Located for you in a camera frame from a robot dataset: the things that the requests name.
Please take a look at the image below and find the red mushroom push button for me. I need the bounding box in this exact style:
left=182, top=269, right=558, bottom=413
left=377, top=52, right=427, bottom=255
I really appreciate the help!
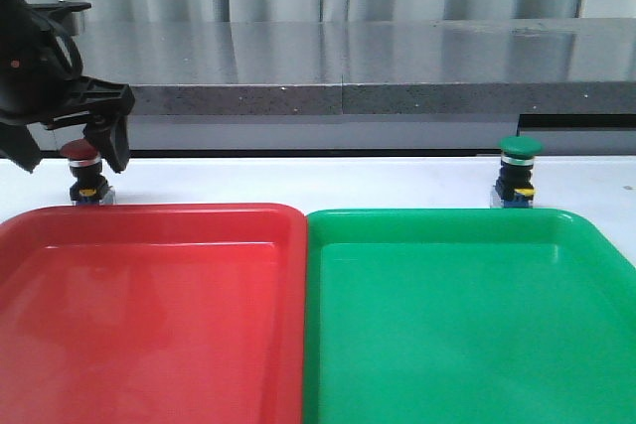
left=60, top=139, right=115, bottom=206

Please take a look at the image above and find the green plastic tray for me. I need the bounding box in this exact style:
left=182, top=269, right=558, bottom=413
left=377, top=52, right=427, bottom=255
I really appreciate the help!
left=303, top=209, right=635, bottom=423

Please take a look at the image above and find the grey stone counter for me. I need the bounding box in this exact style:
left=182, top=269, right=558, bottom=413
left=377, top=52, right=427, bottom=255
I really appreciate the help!
left=78, top=19, right=635, bottom=155

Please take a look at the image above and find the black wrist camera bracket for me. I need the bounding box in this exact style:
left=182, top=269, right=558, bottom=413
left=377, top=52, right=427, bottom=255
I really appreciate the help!
left=29, top=0, right=92, bottom=22

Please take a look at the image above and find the red plastic tray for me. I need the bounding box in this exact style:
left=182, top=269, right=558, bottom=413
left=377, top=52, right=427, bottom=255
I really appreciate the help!
left=1, top=204, right=307, bottom=423

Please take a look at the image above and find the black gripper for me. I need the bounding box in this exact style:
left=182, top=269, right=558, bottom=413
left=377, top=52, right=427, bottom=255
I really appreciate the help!
left=0, top=0, right=134, bottom=174

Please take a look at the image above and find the green mushroom push button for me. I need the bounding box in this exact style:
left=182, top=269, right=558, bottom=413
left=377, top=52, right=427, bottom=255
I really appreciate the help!
left=490, top=135, right=543, bottom=209

